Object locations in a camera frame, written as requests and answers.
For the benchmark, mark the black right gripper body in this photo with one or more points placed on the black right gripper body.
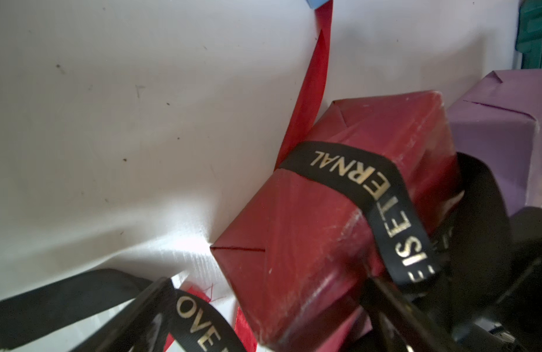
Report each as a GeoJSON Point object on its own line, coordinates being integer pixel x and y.
{"type": "Point", "coordinates": [513, 321]}

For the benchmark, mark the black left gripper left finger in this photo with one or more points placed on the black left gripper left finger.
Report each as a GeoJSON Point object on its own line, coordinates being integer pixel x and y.
{"type": "Point", "coordinates": [143, 325]}

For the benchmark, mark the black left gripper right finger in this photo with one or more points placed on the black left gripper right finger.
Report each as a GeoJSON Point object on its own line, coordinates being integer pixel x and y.
{"type": "Point", "coordinates": [398, 325]}

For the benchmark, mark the black lettered ribbon bow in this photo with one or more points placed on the black lettered ribbon bow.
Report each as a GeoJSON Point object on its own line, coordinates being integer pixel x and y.
{"type": "Point", "coordinates": [400, 238]}

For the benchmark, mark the dark red gift box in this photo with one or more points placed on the dark red gift box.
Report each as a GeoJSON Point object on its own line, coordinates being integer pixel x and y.
{"type": "Point", "coordinates": [297, 254]}

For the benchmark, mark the purple gift box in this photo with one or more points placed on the purple gift box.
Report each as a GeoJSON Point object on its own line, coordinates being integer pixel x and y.
{"type": "Point", "coordinates": [499, 121]}

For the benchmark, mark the red satin ribbon bow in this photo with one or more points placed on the red satin ribbon bow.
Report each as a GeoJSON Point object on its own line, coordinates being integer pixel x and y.
{"type": "Point", "coordinates": [195, 320]}

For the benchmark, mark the blue gift box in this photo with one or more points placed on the blue gift box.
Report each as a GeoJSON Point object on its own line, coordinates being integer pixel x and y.
{"type": "Point", "coordinates": [315, 4]}

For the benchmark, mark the green plastic tool case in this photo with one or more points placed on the green plastic tool case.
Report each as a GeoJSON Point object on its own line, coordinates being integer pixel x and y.
{"type": "Point", "coordinates": [529, 37]}

